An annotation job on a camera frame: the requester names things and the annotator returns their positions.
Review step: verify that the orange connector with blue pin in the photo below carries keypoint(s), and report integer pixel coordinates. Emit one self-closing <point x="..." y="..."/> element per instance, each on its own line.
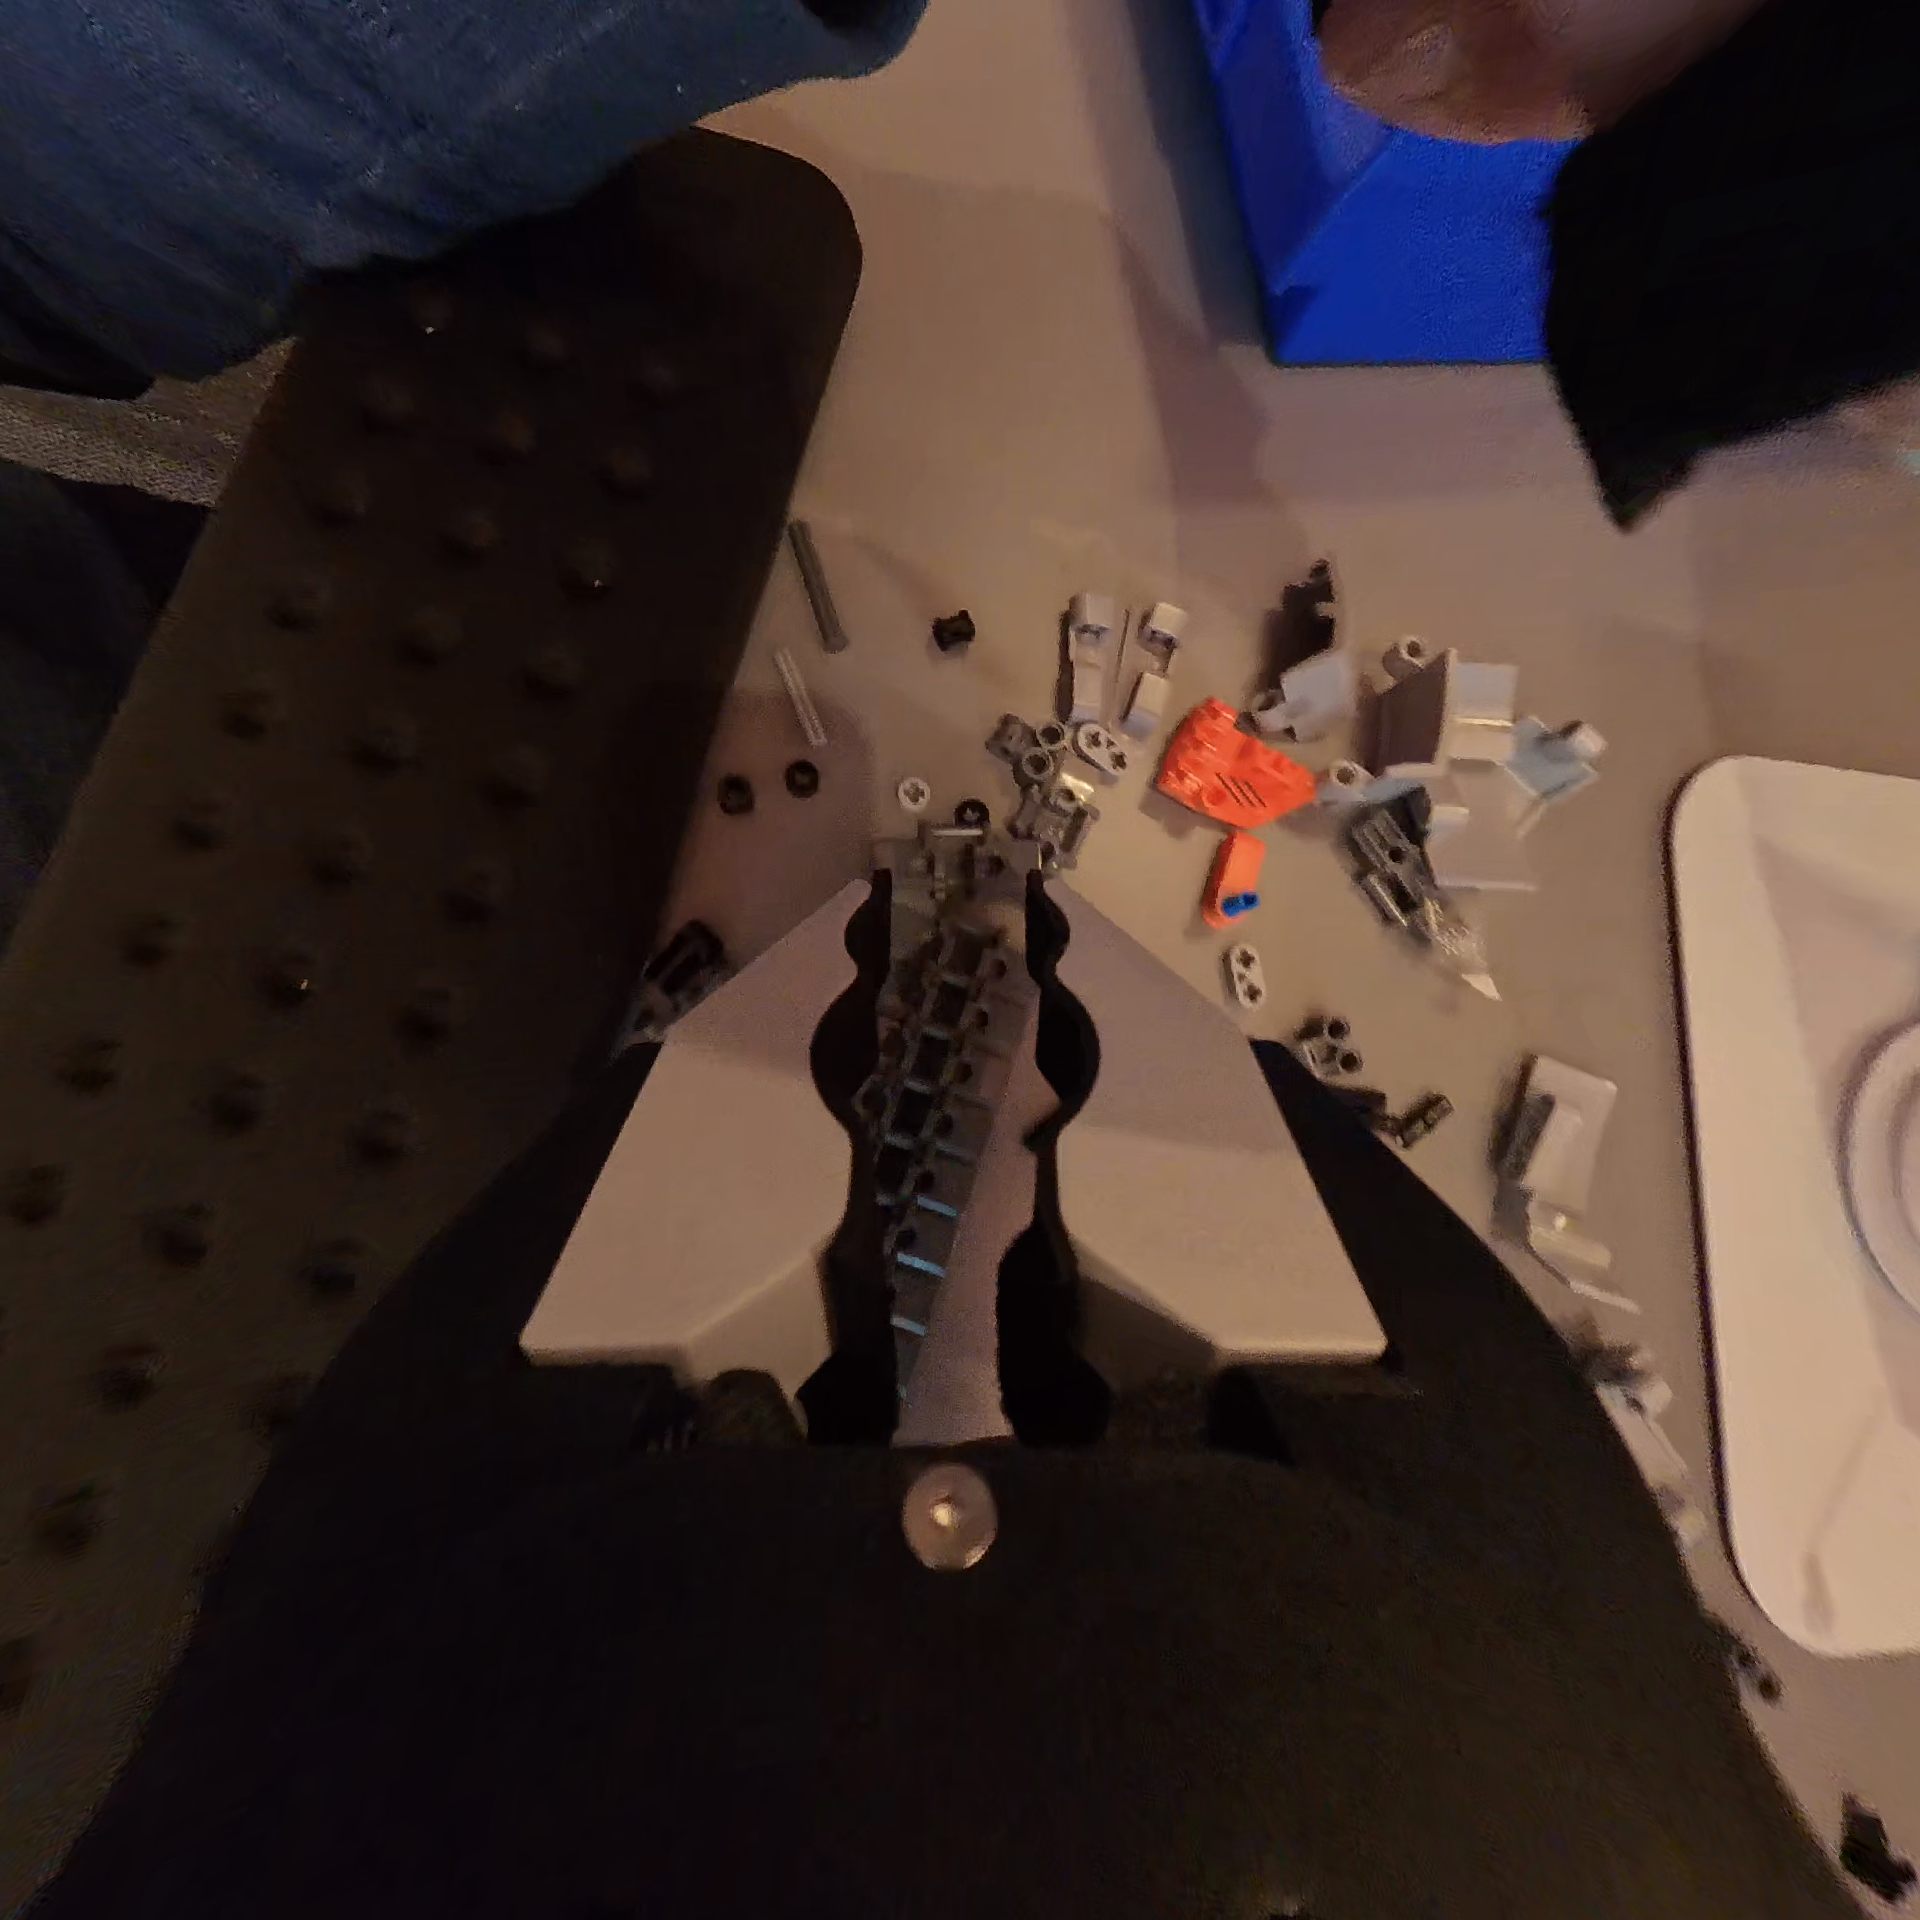
<point x="1232" y="878"/>

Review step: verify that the black small angled connector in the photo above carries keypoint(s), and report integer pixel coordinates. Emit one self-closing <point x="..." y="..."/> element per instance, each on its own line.
<point x="1874" y="1845"/>

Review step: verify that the small clear plastic bag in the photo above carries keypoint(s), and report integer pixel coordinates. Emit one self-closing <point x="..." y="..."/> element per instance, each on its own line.
<point x="1470" y="961"/>

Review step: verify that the white short rod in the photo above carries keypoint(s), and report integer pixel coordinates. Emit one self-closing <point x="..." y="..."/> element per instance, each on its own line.
<point x="802" y="699"/>

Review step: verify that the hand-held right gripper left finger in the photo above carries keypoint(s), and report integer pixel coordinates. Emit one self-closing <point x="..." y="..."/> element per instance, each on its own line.
<point x="690" y="1201"/>

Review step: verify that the light grey two-hole liftarm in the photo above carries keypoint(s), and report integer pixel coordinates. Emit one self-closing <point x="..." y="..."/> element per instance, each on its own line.
<point x="1102" y="749"/>
<point x="1249" y="971"/>

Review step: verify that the grey arched panel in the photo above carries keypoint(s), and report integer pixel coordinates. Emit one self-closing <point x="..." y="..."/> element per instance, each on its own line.
<point x="1312" y="691"/>

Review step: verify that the orange ridged wedge panel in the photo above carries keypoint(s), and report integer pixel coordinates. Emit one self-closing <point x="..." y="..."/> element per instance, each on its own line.
<point x="1231" y="764"/>

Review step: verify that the dark studded panel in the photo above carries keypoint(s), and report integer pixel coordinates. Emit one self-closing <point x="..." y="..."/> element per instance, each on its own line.
<point x="375" y="750"/>

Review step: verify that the grey large shell panel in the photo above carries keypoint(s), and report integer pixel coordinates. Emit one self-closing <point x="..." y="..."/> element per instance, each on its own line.
<point x="1478" y="704"/>

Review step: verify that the grey small pin connector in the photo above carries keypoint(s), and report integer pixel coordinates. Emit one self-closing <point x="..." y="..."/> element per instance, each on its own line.
<point x="1328" y="1045"/>

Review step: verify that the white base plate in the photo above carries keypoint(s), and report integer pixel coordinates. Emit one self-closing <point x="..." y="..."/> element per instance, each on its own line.
<point x="1770" y="1049"/>

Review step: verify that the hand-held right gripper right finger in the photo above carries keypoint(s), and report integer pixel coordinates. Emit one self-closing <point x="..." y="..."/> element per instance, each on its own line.
<point x="1215" y="1201"/>

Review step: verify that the dark grey triple connector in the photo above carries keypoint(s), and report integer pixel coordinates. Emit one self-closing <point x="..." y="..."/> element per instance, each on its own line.
<point x="1026" y="744"/>

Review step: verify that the person's left hand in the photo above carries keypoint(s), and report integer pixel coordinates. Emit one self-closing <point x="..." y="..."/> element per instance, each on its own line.
<point x="1470" y="67"/>

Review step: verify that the dark grey short bent liftarm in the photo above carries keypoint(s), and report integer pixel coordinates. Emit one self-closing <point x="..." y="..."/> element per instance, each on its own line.
<point x="1752" y="1669"/>

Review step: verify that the light grey holed curved panel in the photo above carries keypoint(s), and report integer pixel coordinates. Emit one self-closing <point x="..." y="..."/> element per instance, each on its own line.
<point x="1559" y="1156"/>

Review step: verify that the grey metal disc bracket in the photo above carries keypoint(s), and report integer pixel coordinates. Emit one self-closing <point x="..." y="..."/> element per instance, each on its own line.
<point x="1890" y="1156"/>

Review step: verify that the grey slim fairing panel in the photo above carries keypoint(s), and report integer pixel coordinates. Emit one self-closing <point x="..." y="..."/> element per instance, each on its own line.
<point x="1153" y="668"/>
<point x="1093" y="653"/>

